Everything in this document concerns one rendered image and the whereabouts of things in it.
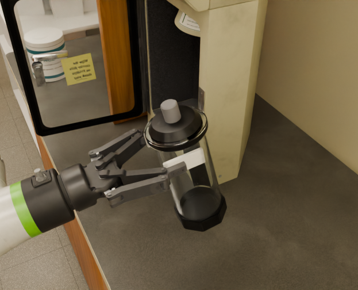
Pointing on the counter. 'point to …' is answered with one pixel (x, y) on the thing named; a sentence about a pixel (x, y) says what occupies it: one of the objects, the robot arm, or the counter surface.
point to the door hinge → (143, 54)
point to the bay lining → (170, 56)
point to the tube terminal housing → (227, 75)
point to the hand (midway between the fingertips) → (179, 145)
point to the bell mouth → (187, 24)
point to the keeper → (201, 99)
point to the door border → (32, 83)
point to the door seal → (30, 86)
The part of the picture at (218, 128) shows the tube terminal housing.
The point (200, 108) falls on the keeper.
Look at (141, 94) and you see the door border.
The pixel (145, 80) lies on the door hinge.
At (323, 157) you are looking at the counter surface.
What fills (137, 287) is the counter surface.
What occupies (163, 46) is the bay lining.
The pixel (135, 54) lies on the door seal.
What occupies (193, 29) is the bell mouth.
